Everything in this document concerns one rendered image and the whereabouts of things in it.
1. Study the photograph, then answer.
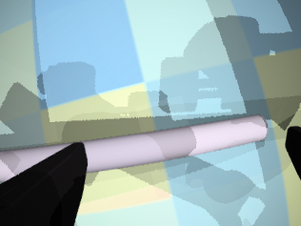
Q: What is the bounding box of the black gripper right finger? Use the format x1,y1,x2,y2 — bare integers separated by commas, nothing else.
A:
285,125,301,179

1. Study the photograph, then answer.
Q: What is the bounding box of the grey cylinder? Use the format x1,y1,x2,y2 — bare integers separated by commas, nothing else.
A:
0,114,268,182

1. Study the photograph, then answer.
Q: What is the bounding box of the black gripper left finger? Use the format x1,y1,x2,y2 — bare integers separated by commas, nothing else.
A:
0,143,88,226

